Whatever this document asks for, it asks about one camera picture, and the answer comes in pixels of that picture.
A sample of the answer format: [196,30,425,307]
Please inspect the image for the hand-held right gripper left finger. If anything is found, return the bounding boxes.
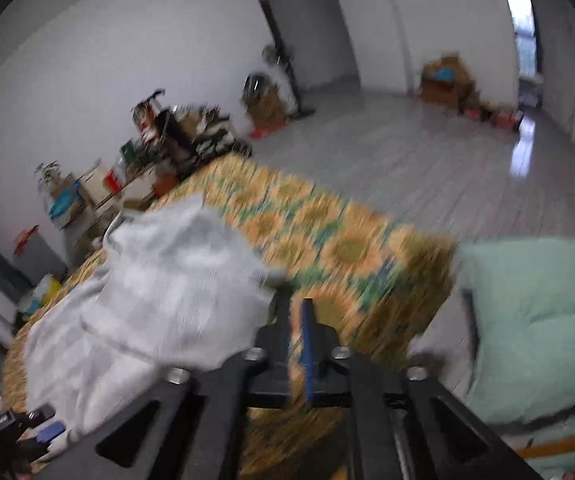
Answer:
[42,285,293,480]

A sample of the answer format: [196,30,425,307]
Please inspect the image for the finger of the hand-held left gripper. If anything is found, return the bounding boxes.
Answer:
[22,404,57,428]
[32,421,67,450]

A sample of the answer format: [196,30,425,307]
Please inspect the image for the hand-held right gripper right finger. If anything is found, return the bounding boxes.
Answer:
[300,298,544,480]

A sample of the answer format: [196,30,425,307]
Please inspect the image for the grey knit sweater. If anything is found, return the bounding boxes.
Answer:
[22,195,288,441]

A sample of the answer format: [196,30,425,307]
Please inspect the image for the sunflower print tablecloth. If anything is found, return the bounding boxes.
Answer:
[0,152,461,480]

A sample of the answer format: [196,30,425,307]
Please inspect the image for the plastic bags pile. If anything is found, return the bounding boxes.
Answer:
[17,272,63,318]

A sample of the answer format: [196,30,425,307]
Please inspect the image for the grey cabinet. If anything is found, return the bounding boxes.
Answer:
[12,227,70,286]

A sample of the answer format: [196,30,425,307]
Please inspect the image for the green cushion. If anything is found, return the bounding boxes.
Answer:
[455,237,575,426]

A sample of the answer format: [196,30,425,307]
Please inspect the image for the cluttered storage shelf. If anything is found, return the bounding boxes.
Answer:
[37,157,168,241]

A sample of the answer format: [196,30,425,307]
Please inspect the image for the small potted plant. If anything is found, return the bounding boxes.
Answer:
[34,160,65,186]

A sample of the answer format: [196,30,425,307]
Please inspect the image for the open cardboard box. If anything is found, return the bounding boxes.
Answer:
[241,72,288,133]

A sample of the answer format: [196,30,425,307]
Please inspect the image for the red black scooter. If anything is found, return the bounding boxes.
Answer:
[132,90,253,181]

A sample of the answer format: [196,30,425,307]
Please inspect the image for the black standing fan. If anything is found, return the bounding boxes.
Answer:
[261,42,318,121]

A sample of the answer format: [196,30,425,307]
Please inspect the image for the red shoe boxes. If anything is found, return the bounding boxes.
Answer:
[460,95,525,131]

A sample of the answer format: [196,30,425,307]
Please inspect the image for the pile of cardboard boxes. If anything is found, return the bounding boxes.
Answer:
[420,55,478,111]

